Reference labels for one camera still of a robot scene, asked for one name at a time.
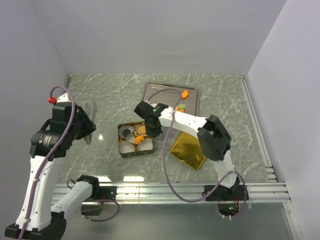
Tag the silver metal tray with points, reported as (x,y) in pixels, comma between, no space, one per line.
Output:
(169,96)

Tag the white paper cup middle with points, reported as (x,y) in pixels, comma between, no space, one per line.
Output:
(130,138)

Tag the orange pineapple cookie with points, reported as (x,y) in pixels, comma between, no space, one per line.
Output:
(138,139)
(184,94)

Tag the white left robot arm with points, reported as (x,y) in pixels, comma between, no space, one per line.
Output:
(39,219)

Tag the orange pineapple cookie top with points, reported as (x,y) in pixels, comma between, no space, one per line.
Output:
(184,94)

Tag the green christmas cookie tin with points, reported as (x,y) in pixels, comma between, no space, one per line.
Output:
(136,153)

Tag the white paper cup back right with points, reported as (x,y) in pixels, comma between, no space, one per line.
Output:
(137,129)

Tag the gold tin lid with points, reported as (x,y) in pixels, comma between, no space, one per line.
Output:
(187,149)

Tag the black sandwich cookie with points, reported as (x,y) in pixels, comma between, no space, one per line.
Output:
(126,132)

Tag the white paper cup front left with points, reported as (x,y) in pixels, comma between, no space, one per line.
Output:
(126,147)

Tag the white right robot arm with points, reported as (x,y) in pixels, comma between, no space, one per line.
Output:
(214,141)

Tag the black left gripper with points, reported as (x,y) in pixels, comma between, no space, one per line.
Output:
(89,126)

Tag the orange cookie in tin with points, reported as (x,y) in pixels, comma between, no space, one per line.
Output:
(142,129)

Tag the white paper cup front right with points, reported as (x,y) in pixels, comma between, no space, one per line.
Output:
(145,145)

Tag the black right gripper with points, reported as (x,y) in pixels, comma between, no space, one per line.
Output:
(151,133)

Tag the white paper cup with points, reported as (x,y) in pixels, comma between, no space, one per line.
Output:
(145,145)
(126,147)
(137,129)
(124,127)
(130,138)

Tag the white paper cup back left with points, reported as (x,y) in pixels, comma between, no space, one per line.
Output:
(124,127)

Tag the green sandwich cookie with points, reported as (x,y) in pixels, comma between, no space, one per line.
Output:
(181,106)

